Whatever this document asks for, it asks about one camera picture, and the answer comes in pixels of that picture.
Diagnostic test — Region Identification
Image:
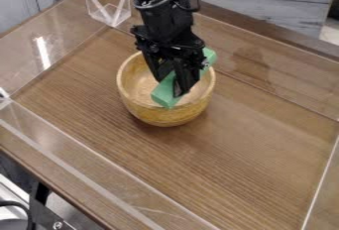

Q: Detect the brown wooden bowl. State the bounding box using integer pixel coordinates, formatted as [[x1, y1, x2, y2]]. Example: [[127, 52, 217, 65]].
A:
[[117, 52, 217, 127]]

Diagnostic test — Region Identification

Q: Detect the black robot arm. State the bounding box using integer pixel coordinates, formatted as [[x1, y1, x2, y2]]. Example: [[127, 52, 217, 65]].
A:
[[130, 0, 208, 97]]

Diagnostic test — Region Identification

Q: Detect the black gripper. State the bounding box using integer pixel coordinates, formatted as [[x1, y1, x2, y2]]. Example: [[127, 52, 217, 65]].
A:
[[131, 26, 206, 97]]

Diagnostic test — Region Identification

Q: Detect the clear acrylic tray wall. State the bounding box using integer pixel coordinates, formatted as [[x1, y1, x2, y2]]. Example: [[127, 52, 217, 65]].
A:
[[0, 96, 220, 230]]

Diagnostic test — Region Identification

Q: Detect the black cable under table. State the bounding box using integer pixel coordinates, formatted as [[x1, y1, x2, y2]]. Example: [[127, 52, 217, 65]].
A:
[[0, 199, 38, 230]]

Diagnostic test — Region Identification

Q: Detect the black table leg bracket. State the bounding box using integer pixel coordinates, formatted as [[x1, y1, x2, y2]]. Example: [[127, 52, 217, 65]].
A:
[[30, 182, 77, 230]]

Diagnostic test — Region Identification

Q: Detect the green rectangular block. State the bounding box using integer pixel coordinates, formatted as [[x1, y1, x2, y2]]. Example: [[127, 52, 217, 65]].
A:
[[151, 48, 218, 109]]

